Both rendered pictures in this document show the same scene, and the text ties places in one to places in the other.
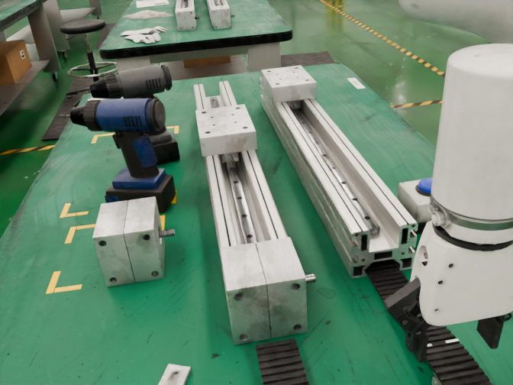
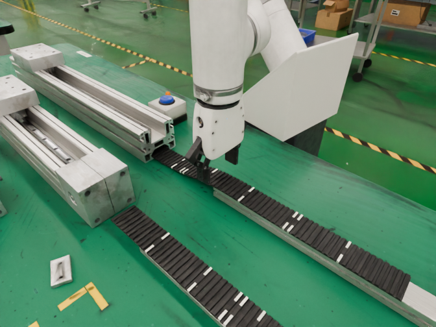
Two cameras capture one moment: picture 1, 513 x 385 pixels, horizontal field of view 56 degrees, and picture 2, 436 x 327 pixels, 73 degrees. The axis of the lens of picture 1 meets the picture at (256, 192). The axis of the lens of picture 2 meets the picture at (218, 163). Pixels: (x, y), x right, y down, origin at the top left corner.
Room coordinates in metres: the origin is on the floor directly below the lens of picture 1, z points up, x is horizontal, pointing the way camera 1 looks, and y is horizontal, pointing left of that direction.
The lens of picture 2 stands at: (0.02, 0.11, 1.22)
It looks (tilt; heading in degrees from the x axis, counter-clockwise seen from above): 38 degrees down; 319
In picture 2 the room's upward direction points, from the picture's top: straight up
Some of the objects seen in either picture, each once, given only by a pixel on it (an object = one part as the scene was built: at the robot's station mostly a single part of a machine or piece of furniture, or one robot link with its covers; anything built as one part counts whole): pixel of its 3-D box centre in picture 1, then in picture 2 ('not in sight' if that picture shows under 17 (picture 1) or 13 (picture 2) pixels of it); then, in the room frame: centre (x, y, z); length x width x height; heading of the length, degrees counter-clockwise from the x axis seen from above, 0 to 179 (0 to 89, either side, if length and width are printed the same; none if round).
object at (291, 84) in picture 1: (288, 88); (39, 60); (1.22, -0.10, 0.87); 0.16 x 0.11 x 0.07; 7
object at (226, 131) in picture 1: (225, 134); (6, 99); (0.94, 0.06, 0.87); 0.16 x 0.11 x 0.07; 7
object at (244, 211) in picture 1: (227, 155); (13, 115); (0.94, 0.06, 0.82); 0.80 x 0.10 x 0.09; 7
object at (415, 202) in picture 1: (423, 205); (165, 111); (0.70, -0.29, 0.81); 0.10 x 0.08 x 0.06; 97
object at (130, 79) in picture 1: (131, 119); not in sight; (1.03, 0.27, 0.89); 0.20 x 0.08 x 0.22; 110
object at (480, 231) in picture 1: (474, 210); (217, 89); (0.38, -0.20, 1.01); 0.09 x 0.08 x 0.03; 97
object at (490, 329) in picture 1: (501, 315); (235, 146); (0.38, -0.26, 0.87); 0.03 x 0.03 x 0.07; 7
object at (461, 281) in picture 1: (466, 262); (218, 121); (0.38, -0.20, 0.95); 0.10 x 0.07 x 0.11; 97
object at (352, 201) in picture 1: (313, 143); (78, 94); (0.97, -0.13, 0.82); 0.80 x 0.10 x 0.09; 7
